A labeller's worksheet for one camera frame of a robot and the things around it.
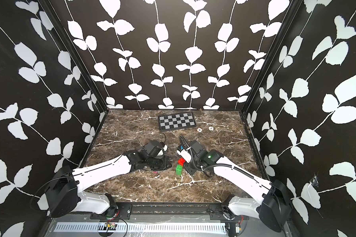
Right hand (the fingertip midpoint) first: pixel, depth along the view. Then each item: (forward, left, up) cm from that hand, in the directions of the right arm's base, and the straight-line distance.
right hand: (185, 163), depth 79 cm
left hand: (-1, +6, 0) cm, 6 cm away
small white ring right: (+34, -20, -13) cm, 42 cm away
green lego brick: (-2, +3, -5) cm, 6 cm away
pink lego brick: (0, +18, -12) cm, 22 cm away
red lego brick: (+1, +2, 0) cm, 2 cm away
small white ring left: (+32, -11, -12) cm, 36 cm away
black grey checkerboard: (+38, +7, -9) cm, 40 cm away
